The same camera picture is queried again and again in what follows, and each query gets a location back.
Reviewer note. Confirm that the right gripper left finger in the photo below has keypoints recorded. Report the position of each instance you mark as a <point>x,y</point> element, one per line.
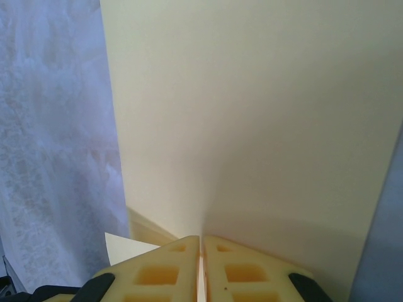
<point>185,261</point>

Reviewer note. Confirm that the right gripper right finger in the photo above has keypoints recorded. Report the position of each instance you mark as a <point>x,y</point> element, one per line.
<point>214,267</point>

